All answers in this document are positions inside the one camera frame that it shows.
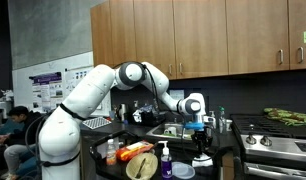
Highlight white mug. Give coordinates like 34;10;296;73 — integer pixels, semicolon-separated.
226;118;234;132

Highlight light blue plastic container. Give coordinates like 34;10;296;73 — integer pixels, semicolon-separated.
108;109;117;122

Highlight whiteboard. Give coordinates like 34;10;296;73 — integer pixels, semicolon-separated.
94;91;112;118

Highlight dark spoon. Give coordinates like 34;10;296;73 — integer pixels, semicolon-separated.
136;158;147;179

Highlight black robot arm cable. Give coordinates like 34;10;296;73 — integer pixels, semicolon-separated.
112;61;161;113

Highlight black base cable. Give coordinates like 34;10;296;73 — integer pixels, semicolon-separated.
23;113;48;168

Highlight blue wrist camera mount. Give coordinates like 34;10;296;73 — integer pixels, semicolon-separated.
183;121;205;131

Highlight white lab device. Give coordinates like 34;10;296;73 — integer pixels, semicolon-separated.
0;89;15;119

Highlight purple header poster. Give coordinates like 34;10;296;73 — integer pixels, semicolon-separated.
28;71;65;113

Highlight white wall notice paper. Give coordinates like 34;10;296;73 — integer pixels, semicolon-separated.
169;89;186;102

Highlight white figure poster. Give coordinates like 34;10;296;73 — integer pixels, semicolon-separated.
63;66;94;98

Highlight woven wicker basket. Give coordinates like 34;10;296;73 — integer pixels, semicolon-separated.
125;152;159;180

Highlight orange juice plastic bottle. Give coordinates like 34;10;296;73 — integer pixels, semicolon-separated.
105;138;118;167

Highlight black dish rack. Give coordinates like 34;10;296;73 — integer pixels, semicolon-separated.
131;104;167;127

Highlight green patterned oven mitts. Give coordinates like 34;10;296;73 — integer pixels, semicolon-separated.
263;107;306;127

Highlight black service cart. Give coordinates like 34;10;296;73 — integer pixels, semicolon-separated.
89;129;227;180

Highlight purple soap pump bottle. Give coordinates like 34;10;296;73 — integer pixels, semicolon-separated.
157;140;174;180

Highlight white cup in sink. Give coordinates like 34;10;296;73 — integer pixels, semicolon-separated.
163;126;178;137

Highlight clear spray bottle green cap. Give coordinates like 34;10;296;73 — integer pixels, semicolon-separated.
219;106;228;134

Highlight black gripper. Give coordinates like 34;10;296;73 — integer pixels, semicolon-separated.
191;129;213;157

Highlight white soap dispenser bottle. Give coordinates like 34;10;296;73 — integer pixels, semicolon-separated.
208;110;218;130

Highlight stainless electric kettle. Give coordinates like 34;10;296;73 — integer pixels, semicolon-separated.
116;103;128;123

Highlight seated person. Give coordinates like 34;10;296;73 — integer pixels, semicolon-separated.
0;105;44;180

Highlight black white checkerboard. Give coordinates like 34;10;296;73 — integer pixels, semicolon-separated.
82;116;112;130

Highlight stainless gas stove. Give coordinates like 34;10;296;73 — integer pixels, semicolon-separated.
230;113;306;180

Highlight wooden upper cabinets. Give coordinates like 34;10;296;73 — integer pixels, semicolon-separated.
90;0;306;83

